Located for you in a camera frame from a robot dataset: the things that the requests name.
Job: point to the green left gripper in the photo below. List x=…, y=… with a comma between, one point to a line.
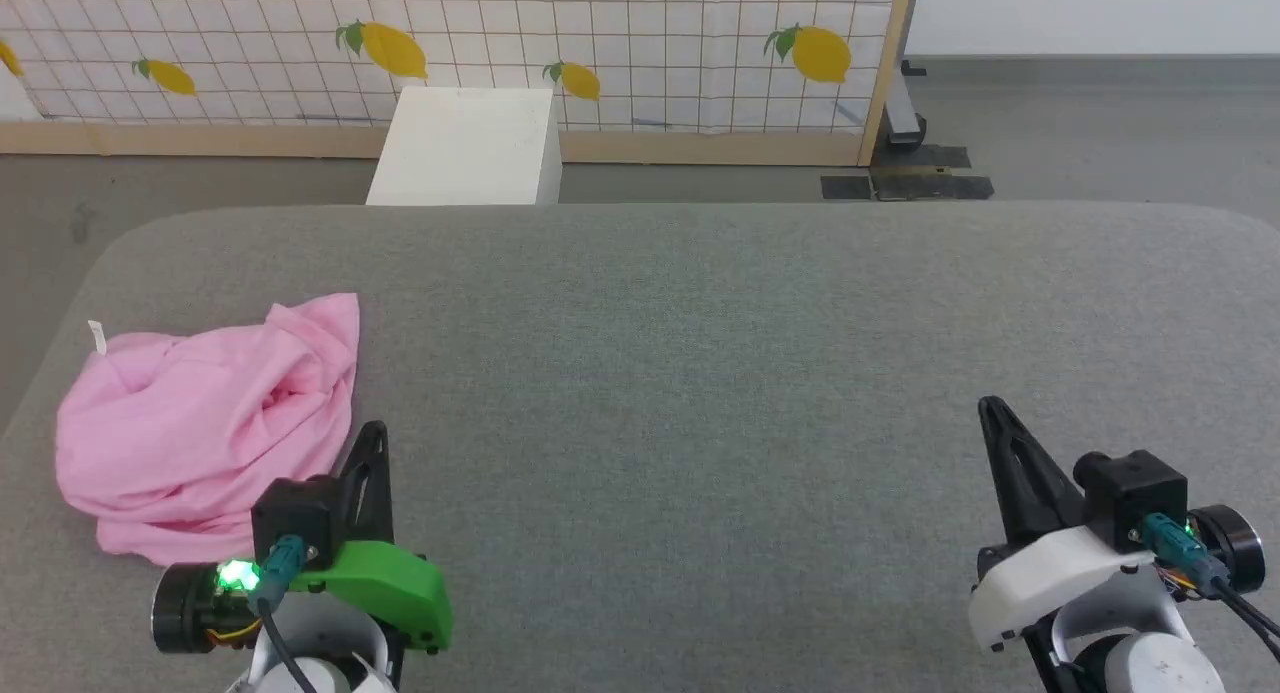
x=390, y=583

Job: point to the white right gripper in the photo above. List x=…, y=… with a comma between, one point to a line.
x=1040, y=578

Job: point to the pink cloth garment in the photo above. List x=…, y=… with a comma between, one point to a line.
x=200, y=423

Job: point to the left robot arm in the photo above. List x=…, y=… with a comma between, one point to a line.
x=340, y=623

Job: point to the white box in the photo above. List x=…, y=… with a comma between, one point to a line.
x=465, y=143

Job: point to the grey metal stand foot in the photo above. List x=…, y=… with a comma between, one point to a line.
x=903, y=113

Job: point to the lemon print partition screen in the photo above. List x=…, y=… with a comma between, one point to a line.
x=650, y=33

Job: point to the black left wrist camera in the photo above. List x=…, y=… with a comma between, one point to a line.
x=295, y=513

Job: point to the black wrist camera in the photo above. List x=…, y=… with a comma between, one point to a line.
x=1135, y=493
x=295, y=513

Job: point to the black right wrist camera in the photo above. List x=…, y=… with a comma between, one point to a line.
x=1135, y=493

